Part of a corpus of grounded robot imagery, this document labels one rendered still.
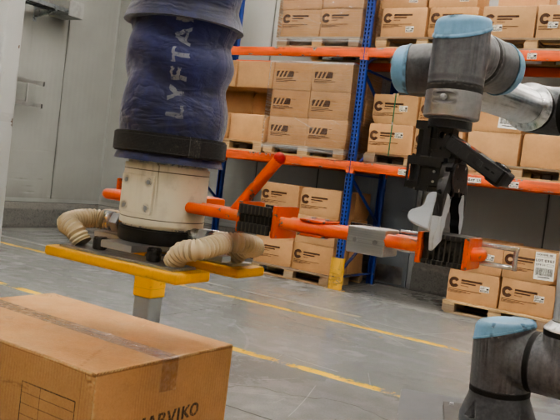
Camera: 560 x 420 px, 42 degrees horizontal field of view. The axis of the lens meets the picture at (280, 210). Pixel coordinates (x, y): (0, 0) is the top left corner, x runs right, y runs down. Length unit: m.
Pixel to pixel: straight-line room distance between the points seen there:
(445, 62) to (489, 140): 7.36
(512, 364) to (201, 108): 0.98
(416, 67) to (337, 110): 7.89
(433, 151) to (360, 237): 0.19
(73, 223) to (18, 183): 10.85
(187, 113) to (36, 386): 0.58
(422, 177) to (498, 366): 0.80
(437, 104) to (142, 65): 0.58
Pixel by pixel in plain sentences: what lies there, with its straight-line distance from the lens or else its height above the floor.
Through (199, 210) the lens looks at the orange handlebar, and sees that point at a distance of 1.40.
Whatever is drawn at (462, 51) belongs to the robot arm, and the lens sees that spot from 1.19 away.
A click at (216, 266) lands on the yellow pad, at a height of 1.13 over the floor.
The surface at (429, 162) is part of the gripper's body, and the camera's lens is 1.19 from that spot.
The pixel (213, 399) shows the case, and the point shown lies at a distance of 1.63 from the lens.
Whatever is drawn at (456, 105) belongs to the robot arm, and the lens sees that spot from 1.18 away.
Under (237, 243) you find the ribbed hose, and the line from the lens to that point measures 1.40.
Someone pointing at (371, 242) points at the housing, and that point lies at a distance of 1.22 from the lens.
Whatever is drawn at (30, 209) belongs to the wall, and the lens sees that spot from 12.39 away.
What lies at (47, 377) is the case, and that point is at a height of 0.91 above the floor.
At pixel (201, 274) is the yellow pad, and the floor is 1.13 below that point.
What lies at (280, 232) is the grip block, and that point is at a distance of 1.32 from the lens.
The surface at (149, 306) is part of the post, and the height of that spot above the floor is 0.91.
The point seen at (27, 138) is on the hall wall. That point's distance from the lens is 12.39.
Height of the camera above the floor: 1.33
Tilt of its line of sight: 3 degrees down
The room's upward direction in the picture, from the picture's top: 7 degrees clockwise
